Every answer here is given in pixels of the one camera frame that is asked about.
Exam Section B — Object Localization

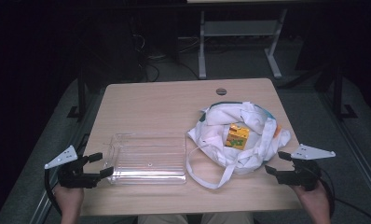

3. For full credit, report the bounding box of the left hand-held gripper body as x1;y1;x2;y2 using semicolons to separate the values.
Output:
44;145;101;189

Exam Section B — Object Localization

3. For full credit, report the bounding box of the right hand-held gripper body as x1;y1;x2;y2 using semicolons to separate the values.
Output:
275;143;337;192

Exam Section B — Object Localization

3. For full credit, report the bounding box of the clear plastic tray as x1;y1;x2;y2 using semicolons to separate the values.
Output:
104;133;187;187

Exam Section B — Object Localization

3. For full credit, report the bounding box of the yellow drink carton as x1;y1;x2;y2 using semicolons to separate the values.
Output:
225;122;251;151

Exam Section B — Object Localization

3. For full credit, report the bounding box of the white cloth tote bag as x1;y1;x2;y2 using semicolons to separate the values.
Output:
185;101;292;190

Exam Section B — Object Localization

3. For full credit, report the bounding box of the person's left hand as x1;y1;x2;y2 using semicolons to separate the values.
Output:
53;183;86;224

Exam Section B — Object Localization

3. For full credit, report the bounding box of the person's right hand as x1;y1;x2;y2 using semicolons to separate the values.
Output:
293;182;331;224

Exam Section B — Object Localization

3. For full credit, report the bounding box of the black metal stand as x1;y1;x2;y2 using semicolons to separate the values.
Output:
331;63;359;119
66;74;89;121

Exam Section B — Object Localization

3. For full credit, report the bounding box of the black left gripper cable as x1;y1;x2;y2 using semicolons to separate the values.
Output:
44;168;62;217

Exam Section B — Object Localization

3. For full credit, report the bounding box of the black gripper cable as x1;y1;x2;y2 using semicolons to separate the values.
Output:
317;167;371;224
44;168;62;217

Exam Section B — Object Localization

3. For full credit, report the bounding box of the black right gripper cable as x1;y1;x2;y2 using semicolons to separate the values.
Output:
317;167;371;224

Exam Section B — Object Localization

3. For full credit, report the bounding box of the bundle of floor cables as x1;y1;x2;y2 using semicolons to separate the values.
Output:
131;32;200;82

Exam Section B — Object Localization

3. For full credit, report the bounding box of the white metal desk frame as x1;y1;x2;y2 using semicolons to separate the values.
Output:
186;0;289;80

